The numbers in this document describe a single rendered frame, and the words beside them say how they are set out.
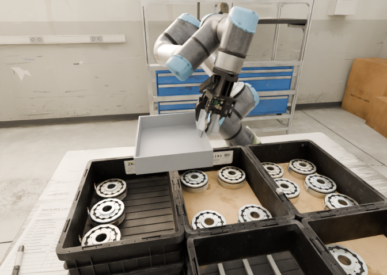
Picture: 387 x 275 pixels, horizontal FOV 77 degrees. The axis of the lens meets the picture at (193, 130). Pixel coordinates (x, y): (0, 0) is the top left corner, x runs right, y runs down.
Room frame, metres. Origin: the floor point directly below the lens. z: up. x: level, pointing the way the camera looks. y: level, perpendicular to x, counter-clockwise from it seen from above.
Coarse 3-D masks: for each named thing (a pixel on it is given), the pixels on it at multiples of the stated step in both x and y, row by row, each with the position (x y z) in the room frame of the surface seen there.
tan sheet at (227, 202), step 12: (216, 180) 0.77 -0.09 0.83; (204, 192) 0.70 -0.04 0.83; (216, 192) 0.70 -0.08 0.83; (228, 192) 0.70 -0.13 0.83; (240, 192) 0.70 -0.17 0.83; (252, 192) 0.70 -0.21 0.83; (192, 204) 0.64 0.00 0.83; (204, 204) 0.64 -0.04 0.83; (216, 204) 0.64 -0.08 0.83; (228, 204) 0.64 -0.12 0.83; (240, 204) 0.64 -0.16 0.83; (192, 216) 0.58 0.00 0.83; (228, 216) 0.58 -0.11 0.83
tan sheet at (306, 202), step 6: (282, 168) 0.85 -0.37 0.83; (288, 174) 0.81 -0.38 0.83; (294, 180) 0.77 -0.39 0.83; (300, 180) 0.77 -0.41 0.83; (300, 186) 0.73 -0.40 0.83; (300, 192) 0.70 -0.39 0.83; (306, 192) 0.70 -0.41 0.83; (336, 192) 0.70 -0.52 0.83; (300, 198) 0.67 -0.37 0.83; (306, 198) 0.67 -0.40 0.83; (312, 198) 0.67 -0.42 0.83; (318, 198) 0.67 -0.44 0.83; (294, 204) 0.64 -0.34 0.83; (300, 204) 0.64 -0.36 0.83; (306, 204) 0.64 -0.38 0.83; (312, 204) 0.64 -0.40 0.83; (318, 204) 0.64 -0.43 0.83; (300, 210) 0.61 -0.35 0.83; (306, 210) 0.61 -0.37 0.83; (312, 210) 0.61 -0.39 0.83; (318, 210) 0.61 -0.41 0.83
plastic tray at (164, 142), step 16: (192, 112) 0.80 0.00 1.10; (144, 128) 0.78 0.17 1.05; (160, 128) 0.77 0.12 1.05; (176, 128) 0.77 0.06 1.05; (192, 128) 0.77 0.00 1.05; (144, 144) 0.66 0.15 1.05; (160, 144) 0.66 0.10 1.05; (176, 144) 0.66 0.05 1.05; (192, 144) 0.65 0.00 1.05; (208, 144) 0.58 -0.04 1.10; (144, 160) 0.51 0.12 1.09; (160, 160) 0.52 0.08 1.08; (176, 160) 0.53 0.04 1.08; (192, 160) 0.53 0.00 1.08; (208, 160) 0.54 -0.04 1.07
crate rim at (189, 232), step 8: (248, 152) 0.81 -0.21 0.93; (256, 168) 0.71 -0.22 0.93; (176, 176) 0.66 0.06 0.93; (264, 176) 0.66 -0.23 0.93; (176, 184) 0.62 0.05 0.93; (272, 192) 0.59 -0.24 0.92; (280, 200) 0.55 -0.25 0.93; (184, 208) 0.51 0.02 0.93; (288, 208) 0.51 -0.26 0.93; (184, 216) 0.48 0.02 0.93; (280, 216) 0.48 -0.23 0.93; (288, 216) 0.48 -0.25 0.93; (184, 224) 0.46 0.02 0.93; (232, 224) 0.46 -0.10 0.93; (240, 224) 0.46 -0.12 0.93; (248, 224) 0.46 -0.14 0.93; (256, 224) 0.46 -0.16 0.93; (184, 232) 0.44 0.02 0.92; (192, 232) 0.43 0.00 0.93; (200, 232) 0.43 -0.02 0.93
